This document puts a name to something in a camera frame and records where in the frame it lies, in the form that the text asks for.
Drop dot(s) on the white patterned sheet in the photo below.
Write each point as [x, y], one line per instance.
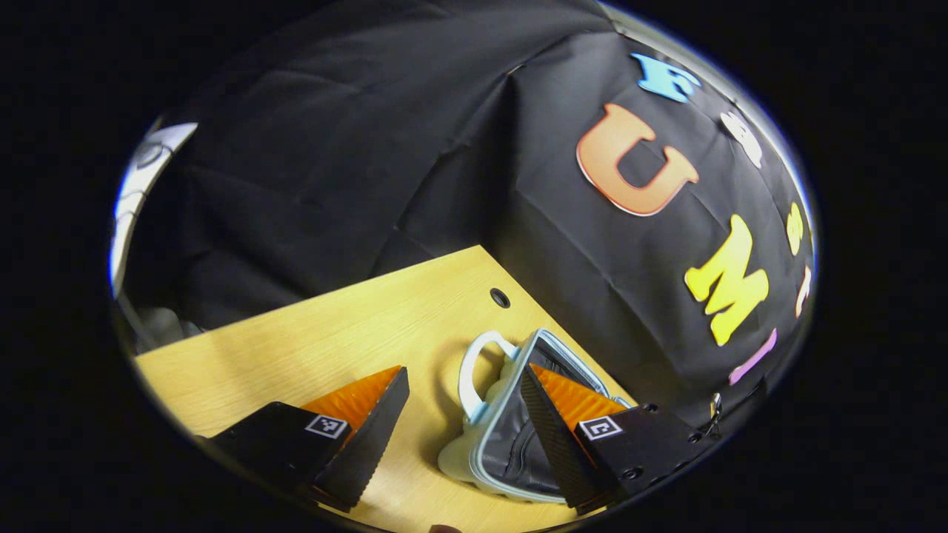
[144, 170]

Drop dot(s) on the black backdrop cloth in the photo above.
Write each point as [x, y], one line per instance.
[355, 148]

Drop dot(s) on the light blue suitcase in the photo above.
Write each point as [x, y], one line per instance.
[511, 451]

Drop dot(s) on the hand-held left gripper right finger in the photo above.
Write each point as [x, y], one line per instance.
[555, 444]

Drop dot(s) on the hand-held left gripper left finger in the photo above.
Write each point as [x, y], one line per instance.
[363, 451]

